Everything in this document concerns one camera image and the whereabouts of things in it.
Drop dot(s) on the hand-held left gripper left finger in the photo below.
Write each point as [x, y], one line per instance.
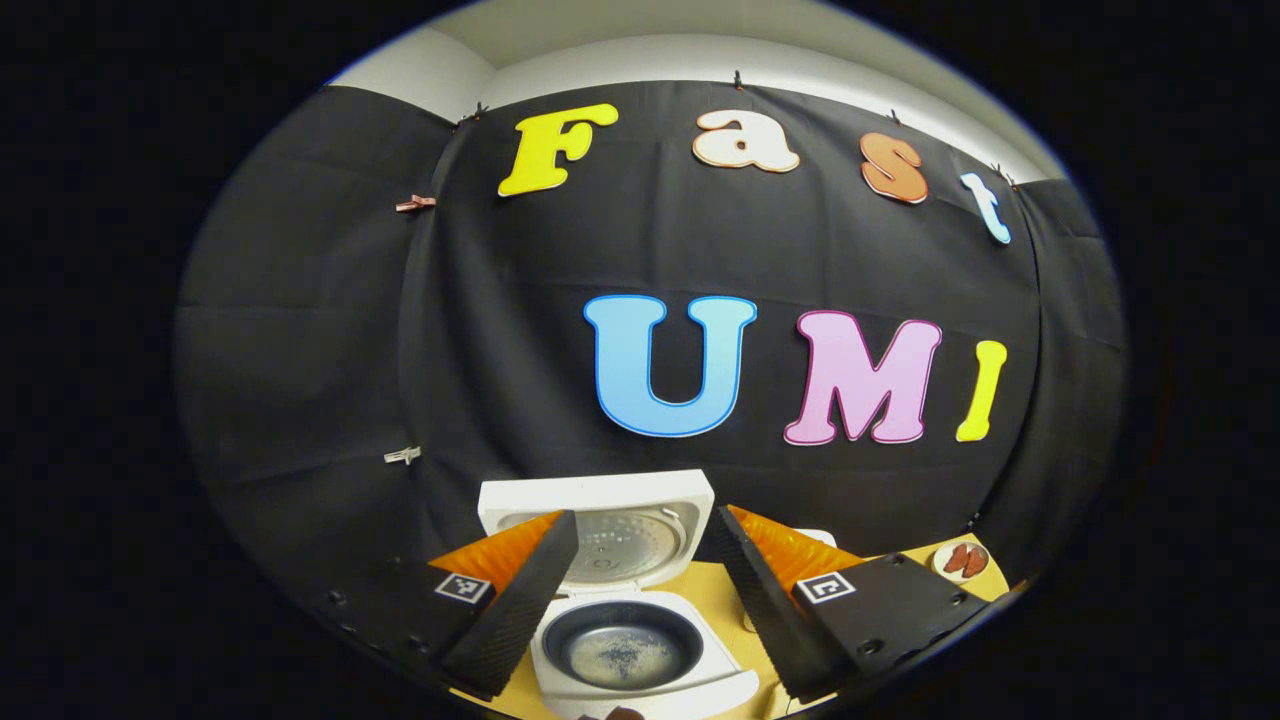
[520, 590]

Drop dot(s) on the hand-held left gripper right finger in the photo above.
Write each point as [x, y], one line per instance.
[760, 600]

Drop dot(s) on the white rice cooker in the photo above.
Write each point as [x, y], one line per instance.
[620, 540]

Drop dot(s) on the silver cloth clip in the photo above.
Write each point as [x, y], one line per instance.
[402, 455]

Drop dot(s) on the round white plate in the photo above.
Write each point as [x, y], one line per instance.
[940, 570]

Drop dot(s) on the red-brown cookie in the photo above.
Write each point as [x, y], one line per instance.
[955, 560]
[974, 563]

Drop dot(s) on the black backdrop cloth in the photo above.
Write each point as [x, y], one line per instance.
[400, 350]

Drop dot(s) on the red cloth clip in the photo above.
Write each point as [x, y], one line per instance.
[416, 203]

